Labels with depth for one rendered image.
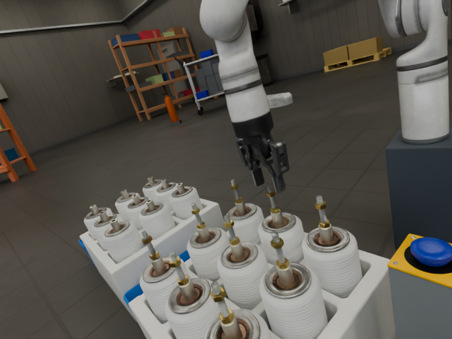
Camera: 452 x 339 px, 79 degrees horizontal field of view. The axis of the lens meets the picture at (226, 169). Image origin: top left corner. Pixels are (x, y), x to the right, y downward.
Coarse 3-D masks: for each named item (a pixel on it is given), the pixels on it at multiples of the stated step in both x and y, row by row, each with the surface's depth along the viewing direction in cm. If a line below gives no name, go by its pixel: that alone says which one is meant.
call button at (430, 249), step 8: (416, 240) 33; (424, 240) 32; (432, 240) 32; (440, 240) 32; (416, 248) 32; (424, 248) 31; (432, 248) 31; (440, 248) 31; (448, 248) 30; (416, 256) 31; (424, 256) 30; (432, 256) 30; (440, 256) 30; (448, 256) 30; (432, 264) 30; (440, 264) 30
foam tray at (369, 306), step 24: (192, 264) 66; (384, 264) 50; (360, 288) 46; (384, 288) 48; (144, 312) 56; (264, 312) 48; (336, 312) 44; (360, 312) 43; (384, 312) 49; (168, 336) 49; (336, 336) 40; (360, 336) 44; (384, 336) 50
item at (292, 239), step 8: (296, 216) 60; (296, 224) 57; (264, 232) 57; (288, 232) 55; (296, 232) 55; (264, 240) 57; (288, 240) 55; (296, 240) 56; (264, 248) 59; (272, 248) 57; (288, 248) 56; (296, 248) 56; (272, 256) 58; (288, 256) 56; (296, 256) 57; (272, 264) 59
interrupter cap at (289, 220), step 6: (270, 216) 62; (282, 216) 61; (288, 216) 60; (294, 216) 59; (264, 222) 60; (270, 222) 60; (288, 222) 58; (294, 222) 57; (264, 228) 58; (270, 228) 57; (276, 228) 57; (282, 228) 56; (288, 228) 56
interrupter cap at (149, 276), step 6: (162, 258) 59; (168, 258) 58; (150, 264) 58; (168, 264) 57; (144, 270) 56; (150, 270) 56; (168, 270) 54; (174, 270) 54; (144, 276) 54; (150, 276) 54; (156, 276) 54; (162, 276) 53; (168, 276) 53; (150, 282) 52; (156, 282) 52
